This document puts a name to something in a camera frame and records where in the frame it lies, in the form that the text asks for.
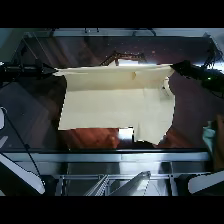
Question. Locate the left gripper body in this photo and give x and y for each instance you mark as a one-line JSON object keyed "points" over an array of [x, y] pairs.
{"points": [[40, 70]]}

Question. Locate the cream T-shirt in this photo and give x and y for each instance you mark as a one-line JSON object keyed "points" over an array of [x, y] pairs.
{"points": [[113, 103]]}

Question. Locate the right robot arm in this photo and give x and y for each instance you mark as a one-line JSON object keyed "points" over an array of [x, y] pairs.
{"points": [[213, 80]]}

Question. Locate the pale green garment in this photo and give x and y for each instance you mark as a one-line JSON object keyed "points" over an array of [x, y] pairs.
{"points": [[208, 135]]}

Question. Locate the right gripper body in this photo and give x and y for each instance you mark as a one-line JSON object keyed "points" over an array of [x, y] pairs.
{"points": [[189, 69]]}

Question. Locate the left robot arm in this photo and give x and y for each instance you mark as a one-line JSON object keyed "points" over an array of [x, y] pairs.
{"points": [[16, 70]]}

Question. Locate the silver frame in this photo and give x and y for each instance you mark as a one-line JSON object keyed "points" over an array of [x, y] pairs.
{"points": [[133, 158]]}

